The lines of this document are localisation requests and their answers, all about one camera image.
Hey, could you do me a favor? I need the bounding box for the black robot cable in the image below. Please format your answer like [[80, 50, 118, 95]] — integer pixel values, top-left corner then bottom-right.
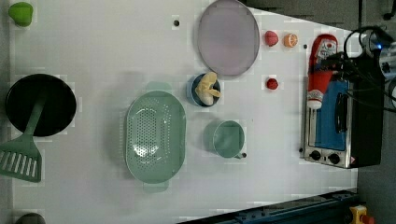
[[342, 25, 396, 111]]

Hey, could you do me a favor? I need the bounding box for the dark cylinder cup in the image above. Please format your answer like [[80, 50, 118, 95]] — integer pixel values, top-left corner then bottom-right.
[[14, 213, 46, 224]]

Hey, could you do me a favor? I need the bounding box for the green slotted spatula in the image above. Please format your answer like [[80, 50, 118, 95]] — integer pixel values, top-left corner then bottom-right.
[[0, 98, 46, 183]]

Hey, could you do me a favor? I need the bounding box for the red strawberry toy on table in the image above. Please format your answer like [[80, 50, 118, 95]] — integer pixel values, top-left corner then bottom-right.
[[266, 78, 278, 91]]

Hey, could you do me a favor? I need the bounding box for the green cylinder object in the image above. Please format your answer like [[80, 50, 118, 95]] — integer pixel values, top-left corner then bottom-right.
[[8, 2, 34, 27]]

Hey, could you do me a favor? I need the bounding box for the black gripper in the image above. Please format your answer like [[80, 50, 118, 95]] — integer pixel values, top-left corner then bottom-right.
[[321, 52, 361, 81]]

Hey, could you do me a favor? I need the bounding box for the blue metal frame rail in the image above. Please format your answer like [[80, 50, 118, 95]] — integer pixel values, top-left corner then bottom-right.
[[178, 190, 360, 224]]

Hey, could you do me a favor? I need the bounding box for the red ketchup bottle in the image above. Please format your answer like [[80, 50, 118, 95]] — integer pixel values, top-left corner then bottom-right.
[[307, 34, 338, 110]]

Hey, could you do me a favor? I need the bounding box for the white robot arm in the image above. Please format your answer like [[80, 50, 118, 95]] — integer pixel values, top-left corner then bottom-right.
[[317, 26, 395, 104]]

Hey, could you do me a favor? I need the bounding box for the grey round plate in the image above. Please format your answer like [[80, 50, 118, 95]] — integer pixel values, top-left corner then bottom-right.
[[197, 0, 260, 76]]

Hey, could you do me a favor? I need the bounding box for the blue bowl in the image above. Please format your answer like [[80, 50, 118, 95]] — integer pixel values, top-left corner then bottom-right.
[[186, 74, 221, 107]]

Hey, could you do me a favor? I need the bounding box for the yellow red emergency button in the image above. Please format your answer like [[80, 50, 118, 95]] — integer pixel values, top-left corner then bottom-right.
[[349, 205, 375, 224]]

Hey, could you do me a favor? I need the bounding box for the black toaster oven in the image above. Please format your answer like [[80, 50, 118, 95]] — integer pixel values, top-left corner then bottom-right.
[[304, 57, 385, 169]]

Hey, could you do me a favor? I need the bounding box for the orange half toy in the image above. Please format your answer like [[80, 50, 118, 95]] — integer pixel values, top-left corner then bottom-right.
[[283, 34, 298, 48]]

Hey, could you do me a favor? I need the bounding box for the green mug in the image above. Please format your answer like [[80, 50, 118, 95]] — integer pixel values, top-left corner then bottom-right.
[[203, 120, 247, 159]]

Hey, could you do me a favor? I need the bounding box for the black utensil holder cup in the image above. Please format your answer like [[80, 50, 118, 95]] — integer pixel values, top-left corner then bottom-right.
[[5, 73, 78, 137]]

